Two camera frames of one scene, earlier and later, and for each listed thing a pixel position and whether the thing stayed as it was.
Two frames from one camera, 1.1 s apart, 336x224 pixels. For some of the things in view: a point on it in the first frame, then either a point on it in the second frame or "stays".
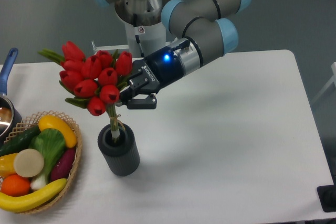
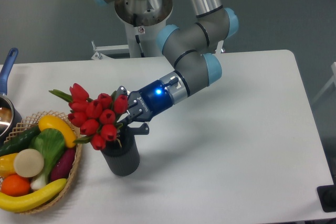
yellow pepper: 7,165 stays
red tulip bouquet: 96,81 -> 97,118
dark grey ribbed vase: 121,158 stays
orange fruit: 15,185 stays
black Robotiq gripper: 161,67 -> 143,105
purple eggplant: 62,166 stays
